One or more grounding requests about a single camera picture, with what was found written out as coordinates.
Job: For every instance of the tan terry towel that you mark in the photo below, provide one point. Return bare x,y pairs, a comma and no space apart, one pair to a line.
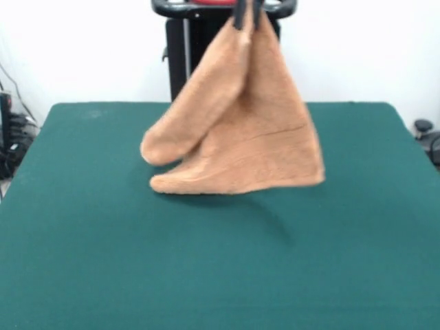
261,137

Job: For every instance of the black office chair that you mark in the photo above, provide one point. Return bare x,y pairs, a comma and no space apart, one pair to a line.
429,137

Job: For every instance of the black electronics box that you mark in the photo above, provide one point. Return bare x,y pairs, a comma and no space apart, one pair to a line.
5,113

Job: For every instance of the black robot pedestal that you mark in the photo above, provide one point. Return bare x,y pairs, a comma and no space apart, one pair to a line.
192,51

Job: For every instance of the dark green table cloth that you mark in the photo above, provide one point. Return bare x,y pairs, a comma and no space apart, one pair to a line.
103,240

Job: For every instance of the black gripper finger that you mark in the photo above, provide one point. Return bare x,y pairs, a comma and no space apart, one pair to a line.
239,15
258,12

